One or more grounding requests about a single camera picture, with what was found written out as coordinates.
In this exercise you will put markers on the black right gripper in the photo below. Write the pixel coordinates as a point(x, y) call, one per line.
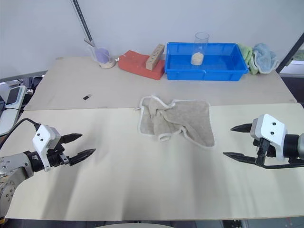
point(263, 148)

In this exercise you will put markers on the small black chip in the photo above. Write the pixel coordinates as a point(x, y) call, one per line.
point(87, 97)

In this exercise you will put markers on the red brick-shaped block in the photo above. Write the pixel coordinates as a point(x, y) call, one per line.
point(133, 63)

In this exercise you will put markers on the light blue cloth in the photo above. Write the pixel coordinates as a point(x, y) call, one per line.
point(264, 58)

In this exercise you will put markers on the beige towel with white trim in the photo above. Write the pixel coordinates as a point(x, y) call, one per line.
point(190, 118)

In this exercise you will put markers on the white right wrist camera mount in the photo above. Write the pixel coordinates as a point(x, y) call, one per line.
point(270, 128)

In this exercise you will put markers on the clear beaker with purple scoop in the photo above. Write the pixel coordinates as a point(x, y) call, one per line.
point(103, 57)

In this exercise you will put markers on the white device with screen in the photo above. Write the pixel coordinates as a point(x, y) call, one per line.
point(12, 99)

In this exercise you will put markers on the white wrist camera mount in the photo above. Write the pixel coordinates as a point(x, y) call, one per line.
point(44, 135)
point(270, 128)

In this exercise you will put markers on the threaded metal rod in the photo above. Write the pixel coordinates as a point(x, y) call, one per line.
point(83, 21)

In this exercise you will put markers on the black slanted pole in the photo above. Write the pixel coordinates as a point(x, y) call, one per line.
point(291, 52)

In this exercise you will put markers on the blue plastic bin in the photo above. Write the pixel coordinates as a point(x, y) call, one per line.
point(180, 64)

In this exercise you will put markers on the clear cup with grains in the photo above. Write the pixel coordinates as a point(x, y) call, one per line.
point(197, 58)

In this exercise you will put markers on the wooden block with holes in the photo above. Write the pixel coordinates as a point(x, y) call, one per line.
point(154, 58)

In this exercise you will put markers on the black equipment clutter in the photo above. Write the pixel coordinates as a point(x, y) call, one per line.
point(33, 83)

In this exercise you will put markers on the green cloth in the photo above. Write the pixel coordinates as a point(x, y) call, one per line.
point(247, 54)

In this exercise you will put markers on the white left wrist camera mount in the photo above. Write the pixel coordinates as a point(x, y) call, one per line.
point(44, 135)

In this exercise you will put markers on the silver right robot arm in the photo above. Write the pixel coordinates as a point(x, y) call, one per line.
point(294, 145)

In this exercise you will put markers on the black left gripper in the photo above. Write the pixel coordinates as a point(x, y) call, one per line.
point(55, 159)

